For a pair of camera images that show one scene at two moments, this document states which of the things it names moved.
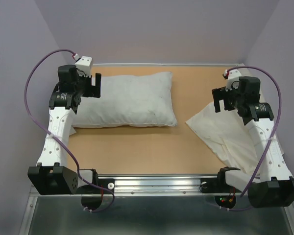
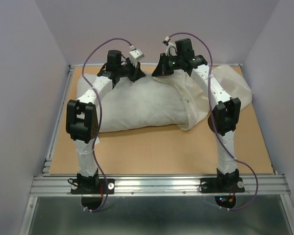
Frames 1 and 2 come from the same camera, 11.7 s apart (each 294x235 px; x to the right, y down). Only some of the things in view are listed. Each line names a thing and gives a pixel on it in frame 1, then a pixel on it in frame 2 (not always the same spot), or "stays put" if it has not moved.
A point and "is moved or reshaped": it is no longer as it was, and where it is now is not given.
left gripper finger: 95,90 -> 137,74
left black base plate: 107,183 stays put
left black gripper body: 84,85 -> 125,70
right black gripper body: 232,100 -> 172,63
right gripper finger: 218,94 -> 159,70
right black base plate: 216,185 stays put
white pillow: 145,99 is moved or reshaped
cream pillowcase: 225,133 -> 234,82
